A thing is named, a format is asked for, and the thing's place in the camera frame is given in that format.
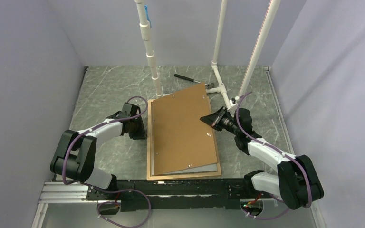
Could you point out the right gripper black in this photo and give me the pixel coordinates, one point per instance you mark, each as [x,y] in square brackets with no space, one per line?
[212,119]

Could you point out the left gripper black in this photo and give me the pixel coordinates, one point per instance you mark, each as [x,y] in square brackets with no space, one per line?
[141,135]

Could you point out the brown backing board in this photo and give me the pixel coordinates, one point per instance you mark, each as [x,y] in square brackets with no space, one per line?
[182,132]

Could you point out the wooden picture frame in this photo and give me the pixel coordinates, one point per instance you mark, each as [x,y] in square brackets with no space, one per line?
[170,177]

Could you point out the glossy landscape photo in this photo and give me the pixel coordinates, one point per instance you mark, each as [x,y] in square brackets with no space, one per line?
[201,170]

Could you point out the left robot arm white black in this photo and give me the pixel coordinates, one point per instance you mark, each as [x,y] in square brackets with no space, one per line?
[75,154]

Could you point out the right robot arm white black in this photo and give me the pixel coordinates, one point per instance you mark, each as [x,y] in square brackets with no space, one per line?
[295,181]

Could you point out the blue clip on pipe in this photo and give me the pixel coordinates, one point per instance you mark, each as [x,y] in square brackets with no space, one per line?
[147,16]

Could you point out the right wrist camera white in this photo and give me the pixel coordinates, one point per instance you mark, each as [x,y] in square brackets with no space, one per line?
[234,101]

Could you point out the black handled hammer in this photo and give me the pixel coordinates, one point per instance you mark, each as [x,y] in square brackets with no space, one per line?
[208,86]

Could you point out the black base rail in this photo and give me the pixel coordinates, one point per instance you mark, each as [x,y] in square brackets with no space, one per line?
[230,193]

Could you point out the aluminium extrusion rail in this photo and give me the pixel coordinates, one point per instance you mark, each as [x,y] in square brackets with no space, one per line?
[61,206]

